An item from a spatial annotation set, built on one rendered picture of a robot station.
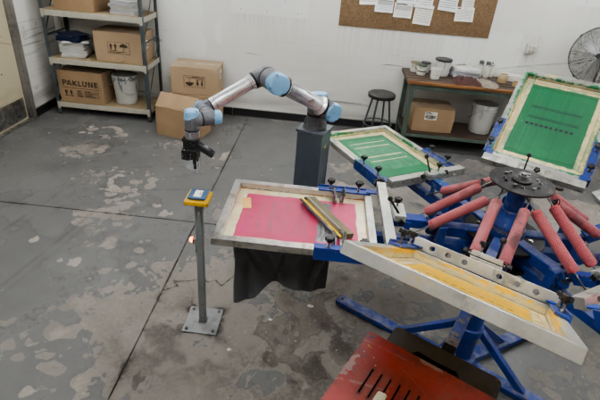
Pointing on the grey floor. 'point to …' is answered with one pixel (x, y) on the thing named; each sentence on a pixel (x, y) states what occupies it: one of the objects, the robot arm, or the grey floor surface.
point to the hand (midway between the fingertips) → (197, 171)
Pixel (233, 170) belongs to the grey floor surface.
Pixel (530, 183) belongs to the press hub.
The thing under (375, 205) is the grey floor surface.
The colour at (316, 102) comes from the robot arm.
